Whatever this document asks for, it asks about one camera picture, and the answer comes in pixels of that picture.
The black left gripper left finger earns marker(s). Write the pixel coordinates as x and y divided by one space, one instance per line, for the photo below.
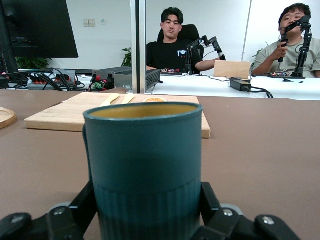
50 225

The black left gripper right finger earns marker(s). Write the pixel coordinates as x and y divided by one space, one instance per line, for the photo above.
237 227

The dark teal ribbed cup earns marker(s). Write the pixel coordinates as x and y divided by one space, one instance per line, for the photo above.
145 162

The bamboo cutting board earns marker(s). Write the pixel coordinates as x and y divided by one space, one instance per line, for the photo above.
62 112

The wooden mug tree rack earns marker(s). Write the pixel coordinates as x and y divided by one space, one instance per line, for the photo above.
6 117

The yellow plastic fork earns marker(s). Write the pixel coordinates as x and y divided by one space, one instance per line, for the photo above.
112 98

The black power adapter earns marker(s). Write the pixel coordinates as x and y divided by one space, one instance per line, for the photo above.
240 83

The yellow plastic knife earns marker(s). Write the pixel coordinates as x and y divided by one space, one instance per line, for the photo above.
128 98

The grey power strip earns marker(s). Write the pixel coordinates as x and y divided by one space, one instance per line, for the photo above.
66 75

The toy orange slice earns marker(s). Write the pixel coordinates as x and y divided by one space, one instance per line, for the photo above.
155 99

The cardboard box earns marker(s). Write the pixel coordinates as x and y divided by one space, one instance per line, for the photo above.
232 70

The green potted plant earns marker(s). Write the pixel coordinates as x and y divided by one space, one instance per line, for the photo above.
32 63
258 53
127 58

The grey electronics box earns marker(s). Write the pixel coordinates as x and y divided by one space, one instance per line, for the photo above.
120 75

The black ribbed electronics box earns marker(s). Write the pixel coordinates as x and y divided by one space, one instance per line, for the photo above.
152 77

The man in grey shirt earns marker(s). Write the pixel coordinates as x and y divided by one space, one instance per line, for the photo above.
270 56

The person in black shirt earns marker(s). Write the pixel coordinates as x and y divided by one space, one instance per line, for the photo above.
167 52

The black office chair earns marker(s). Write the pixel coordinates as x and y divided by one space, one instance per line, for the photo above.
192 32

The black computer monitor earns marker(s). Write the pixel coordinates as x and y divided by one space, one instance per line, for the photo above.
37 25

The aluminium profile post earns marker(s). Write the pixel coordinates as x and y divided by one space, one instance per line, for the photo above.
138 50

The white wall switch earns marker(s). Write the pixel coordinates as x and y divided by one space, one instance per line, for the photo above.
92 23
86 23

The small green wall sign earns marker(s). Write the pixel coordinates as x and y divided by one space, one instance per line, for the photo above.
103 21

